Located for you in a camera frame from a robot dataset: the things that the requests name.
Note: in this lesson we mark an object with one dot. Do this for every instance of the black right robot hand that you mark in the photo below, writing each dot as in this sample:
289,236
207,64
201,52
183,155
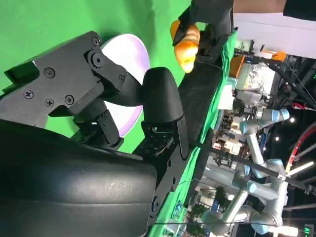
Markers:
74,185

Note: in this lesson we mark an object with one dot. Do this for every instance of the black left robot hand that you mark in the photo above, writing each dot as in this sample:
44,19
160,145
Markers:
212,12

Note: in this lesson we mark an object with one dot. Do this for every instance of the orange and white bread roll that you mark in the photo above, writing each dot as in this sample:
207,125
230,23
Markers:
185,49

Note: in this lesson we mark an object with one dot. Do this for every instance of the orange box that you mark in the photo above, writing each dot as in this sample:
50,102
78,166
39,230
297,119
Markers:
236,65

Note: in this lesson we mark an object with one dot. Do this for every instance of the lilac plate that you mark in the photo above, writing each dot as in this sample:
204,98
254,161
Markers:
128,49

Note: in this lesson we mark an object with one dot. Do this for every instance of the green table cloth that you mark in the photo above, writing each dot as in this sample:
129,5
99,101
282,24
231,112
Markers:
49,19

